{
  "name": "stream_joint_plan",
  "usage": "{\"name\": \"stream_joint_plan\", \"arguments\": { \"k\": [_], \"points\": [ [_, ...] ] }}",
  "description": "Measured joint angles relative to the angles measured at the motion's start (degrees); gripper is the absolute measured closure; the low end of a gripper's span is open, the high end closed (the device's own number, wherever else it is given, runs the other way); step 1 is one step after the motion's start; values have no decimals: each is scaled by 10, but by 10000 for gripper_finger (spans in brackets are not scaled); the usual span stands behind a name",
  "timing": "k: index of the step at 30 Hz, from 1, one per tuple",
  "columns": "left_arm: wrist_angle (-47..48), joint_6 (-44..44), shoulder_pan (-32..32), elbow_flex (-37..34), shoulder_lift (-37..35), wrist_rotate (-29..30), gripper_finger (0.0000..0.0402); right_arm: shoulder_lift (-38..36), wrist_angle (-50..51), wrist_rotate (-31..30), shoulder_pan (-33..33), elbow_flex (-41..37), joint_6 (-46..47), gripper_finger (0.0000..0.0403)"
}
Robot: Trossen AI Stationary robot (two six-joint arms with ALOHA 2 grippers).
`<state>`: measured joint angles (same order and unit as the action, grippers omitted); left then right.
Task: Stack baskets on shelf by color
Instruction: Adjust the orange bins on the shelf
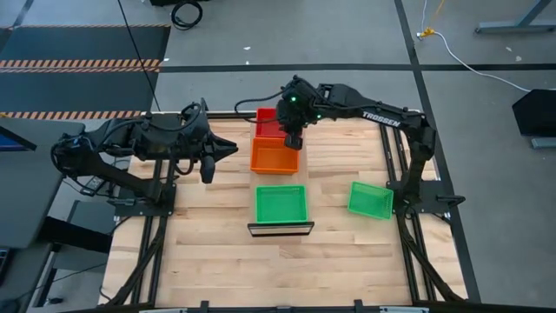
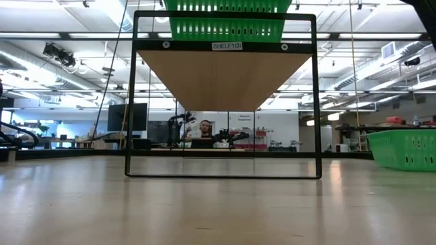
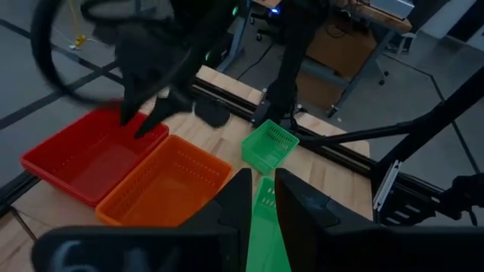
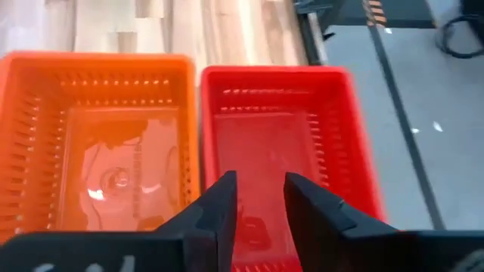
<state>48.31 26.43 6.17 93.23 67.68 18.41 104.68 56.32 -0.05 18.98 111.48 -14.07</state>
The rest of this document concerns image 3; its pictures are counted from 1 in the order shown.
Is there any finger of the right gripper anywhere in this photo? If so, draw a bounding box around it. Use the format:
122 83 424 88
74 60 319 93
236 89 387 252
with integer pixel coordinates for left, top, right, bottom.
134 96 194 139
119 71 144 126

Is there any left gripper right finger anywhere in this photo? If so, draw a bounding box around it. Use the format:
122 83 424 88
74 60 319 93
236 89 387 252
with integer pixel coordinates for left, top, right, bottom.
275 168 484 272

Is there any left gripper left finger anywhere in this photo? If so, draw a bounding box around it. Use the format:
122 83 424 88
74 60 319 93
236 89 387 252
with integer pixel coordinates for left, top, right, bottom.
31 168 253 272

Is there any green plastic basket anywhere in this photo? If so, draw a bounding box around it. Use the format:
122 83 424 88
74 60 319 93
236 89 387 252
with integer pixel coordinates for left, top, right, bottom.
240 119 300 175
245 175 293 272

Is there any orange plastic basket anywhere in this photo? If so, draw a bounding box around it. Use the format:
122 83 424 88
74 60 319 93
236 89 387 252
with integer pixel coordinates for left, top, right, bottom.
95 134 234 228

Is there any red plastic basket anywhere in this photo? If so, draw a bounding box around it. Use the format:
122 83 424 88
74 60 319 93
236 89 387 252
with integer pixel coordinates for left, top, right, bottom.
19 100 170 208

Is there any yellow power plug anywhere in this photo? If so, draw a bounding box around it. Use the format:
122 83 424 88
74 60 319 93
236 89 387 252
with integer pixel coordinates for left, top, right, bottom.
69 33 88 50

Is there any cardboard box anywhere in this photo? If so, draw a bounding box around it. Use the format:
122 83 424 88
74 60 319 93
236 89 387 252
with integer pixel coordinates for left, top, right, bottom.
305 24 379 80
296 71 346 111

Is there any white metal bracket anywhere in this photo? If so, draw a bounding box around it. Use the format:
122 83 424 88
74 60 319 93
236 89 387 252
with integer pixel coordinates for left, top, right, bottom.
372 159 402 212

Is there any yellow cord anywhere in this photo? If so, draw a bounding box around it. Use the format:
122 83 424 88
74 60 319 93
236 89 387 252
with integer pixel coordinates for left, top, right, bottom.
67 0 82 39

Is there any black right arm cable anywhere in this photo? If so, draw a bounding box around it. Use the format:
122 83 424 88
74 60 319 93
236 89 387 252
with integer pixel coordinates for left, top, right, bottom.
29 0 197 109

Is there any raised shelf with black frame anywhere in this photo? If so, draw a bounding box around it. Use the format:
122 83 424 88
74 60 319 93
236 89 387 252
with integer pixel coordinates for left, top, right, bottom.
9 105 303 272

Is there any black aluminium table frame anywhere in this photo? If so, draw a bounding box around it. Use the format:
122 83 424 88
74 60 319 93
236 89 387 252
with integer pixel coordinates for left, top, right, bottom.
0 66 484 227

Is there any wooden desk grey frame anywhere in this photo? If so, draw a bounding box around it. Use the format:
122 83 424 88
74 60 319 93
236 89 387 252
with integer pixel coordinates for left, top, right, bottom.
217 0 414 119

